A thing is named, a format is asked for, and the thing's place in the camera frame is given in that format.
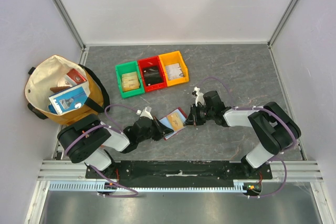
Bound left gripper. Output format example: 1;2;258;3
138;116;174;143

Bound red leather card holder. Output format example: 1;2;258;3
159;107;187;140

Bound gold credit card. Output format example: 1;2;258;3
167;111;185;132

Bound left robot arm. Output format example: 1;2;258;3
57;110;174;178

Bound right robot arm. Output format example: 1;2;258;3
184;87;301;179

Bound white card in yellow bin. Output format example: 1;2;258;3
165;63;184;81

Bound black card in red bin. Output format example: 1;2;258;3
142;66;163;86

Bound beige cards in green bin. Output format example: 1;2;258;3
121;71;140;92

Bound yellow plastic bin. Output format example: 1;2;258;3
159;51;189;87

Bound red plastic bin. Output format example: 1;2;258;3
137;56;167;92

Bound green plastic bin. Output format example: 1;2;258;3
115;61;145;99

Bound blue product box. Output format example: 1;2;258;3
48;81;90;115

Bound red white box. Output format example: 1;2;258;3
64;69;87;87

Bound canvas tote bag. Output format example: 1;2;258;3
25;55;110;125

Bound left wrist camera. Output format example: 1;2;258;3
136;106;153;120

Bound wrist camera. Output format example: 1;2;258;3
192;87;205;106
136;106;153;120

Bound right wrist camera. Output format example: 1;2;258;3
192;87;205;106

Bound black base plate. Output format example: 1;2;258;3
101;161;272;181

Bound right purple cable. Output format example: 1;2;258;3
196;77;299;199

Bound slotted cable duct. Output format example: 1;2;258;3
48;180;248;192

